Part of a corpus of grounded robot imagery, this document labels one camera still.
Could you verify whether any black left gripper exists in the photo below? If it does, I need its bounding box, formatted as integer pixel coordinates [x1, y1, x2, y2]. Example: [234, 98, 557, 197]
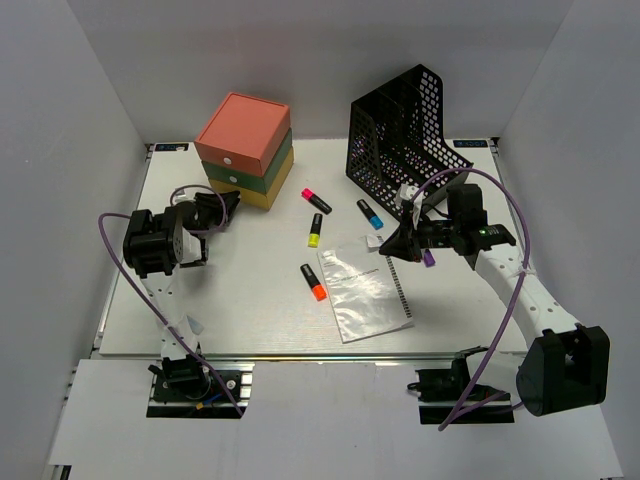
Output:
[194, 191, 241, 239]

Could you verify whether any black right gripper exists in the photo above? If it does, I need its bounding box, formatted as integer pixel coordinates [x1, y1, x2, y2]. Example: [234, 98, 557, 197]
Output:
[380, 208, 461, 262]

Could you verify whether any purple cap black highlighter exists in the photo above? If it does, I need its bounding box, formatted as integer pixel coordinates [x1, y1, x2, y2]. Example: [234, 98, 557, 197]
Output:
[423, 249, 436, 268]

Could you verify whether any blue cap black highlighter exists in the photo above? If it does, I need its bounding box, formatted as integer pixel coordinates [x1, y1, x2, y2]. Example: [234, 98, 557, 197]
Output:
[356, 199, 384, 230]

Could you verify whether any yellow bottom drawer box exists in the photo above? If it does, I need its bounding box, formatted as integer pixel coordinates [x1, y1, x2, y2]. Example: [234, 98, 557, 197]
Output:
[209, 147, 294, 211]

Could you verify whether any green drawer box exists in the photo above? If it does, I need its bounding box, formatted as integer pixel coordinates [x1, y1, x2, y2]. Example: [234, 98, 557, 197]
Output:
[201, 128, 292, 194]

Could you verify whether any pink cap black highlighter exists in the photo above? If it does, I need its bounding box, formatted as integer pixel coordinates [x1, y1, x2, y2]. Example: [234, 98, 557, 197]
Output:
[301, 188, 332, 214]

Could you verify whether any yellow cap black highlighter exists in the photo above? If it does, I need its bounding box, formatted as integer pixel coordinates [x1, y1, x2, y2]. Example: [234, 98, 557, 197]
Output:
[307, 213, 323, 248]

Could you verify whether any orange cap black highlighter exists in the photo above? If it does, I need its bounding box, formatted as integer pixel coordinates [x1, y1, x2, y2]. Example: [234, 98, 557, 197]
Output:
[300, 264, 327, 301]

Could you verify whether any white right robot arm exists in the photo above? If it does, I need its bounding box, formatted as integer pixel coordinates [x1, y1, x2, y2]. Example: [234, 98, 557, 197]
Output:
[380, 184, 610, 416]

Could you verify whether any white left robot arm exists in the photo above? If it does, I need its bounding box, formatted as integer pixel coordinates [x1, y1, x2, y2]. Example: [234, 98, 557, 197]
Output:
[123, 190, 240, 399]

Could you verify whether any Canon safety instructions booklet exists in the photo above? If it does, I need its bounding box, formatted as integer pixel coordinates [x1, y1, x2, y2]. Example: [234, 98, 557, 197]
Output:
[318, 234, 413, 344]

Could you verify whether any pink top drawer box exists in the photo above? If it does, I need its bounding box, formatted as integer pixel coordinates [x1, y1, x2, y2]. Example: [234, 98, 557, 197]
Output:
[194, 92, 291, 177]

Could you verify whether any black mesh file organizer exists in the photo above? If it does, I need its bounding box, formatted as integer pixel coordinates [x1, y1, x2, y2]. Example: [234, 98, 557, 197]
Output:
[346, 64, 472, 219]

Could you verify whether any pastel blue highlighter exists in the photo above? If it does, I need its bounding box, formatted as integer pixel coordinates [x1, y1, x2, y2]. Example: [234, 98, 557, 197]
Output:
[187, 316, 204, 335]

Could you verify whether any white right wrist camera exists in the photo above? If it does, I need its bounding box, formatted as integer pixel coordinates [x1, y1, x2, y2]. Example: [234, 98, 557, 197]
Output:
[394, 183, 424, 229]

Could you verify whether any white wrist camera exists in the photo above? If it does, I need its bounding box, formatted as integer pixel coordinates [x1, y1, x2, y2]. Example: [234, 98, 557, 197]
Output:
[180, 232, 208, 268]
[394, 183, 424, 229]

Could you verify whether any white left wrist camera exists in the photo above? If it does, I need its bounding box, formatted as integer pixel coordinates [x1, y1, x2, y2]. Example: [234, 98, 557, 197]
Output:
[180, 232, 208, 268]

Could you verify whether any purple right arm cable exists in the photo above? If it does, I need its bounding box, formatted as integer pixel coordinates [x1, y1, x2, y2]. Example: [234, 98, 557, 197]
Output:
[407, 167, 532, 432]

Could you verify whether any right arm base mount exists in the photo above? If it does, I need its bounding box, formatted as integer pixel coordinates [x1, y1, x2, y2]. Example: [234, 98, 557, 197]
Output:
[406, 347, 515, 425]

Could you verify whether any aluminium front rail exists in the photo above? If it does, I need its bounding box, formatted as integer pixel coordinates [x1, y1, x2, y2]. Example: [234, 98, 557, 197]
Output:
[89, 352, 569, 364]

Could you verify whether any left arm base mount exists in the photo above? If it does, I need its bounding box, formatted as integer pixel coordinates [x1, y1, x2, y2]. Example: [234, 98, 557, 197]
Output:
[146, 365, 252, 420]

